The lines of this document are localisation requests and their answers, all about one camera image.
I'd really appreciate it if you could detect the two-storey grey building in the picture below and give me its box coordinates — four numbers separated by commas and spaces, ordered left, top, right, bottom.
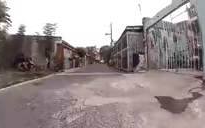
109, 25, 146, 72

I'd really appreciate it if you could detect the utility pole with crossarms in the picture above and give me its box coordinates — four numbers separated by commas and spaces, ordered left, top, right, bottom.
105, 21, 114, 48

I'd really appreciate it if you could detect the grey asphalt road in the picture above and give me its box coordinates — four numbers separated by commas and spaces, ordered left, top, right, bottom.
0, 63, 205, 128

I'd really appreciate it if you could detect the red brick house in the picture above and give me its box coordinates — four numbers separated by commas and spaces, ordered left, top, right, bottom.
55, 40, 78, 70

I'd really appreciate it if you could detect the grey concrete building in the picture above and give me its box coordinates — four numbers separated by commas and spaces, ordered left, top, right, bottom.
1, 34, 63, 71

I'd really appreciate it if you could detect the parked motorcycle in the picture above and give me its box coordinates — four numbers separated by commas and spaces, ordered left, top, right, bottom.
16, 57, 36, 72

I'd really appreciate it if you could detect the pale concrete kerb strip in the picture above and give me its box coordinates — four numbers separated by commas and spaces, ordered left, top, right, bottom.
0, 72, 58, 95

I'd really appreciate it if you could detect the dark puddle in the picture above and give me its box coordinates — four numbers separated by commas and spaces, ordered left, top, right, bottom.
154, 91, 204, 114

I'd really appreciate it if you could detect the grass verge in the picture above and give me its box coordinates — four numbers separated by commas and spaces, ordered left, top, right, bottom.
0, 69, 54, 92

